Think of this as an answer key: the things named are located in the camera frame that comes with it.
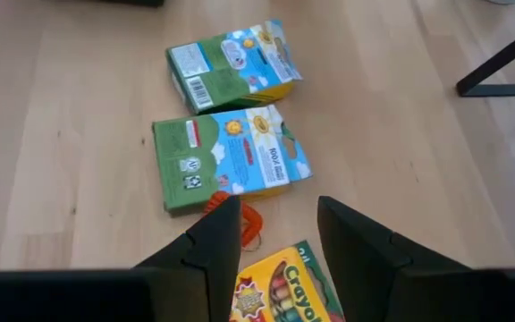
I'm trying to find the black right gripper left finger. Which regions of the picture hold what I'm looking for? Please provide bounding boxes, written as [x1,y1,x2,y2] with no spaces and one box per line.
[134,195,244,322]

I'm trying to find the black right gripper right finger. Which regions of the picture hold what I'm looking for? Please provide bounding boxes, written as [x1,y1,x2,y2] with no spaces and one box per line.
[317,195,515,322]

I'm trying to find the orange coil wrist keychain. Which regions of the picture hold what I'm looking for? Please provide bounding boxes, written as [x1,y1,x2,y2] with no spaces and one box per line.
[202,191,265,251]

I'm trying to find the Crayola crayon box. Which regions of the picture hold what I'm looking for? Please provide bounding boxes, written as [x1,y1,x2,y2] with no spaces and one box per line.
[151,104,314,214]
[165,18,304,115]
[229,240,346,322]

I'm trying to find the black table frame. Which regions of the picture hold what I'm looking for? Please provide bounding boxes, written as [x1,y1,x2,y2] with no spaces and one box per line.
[456,20,515,98]

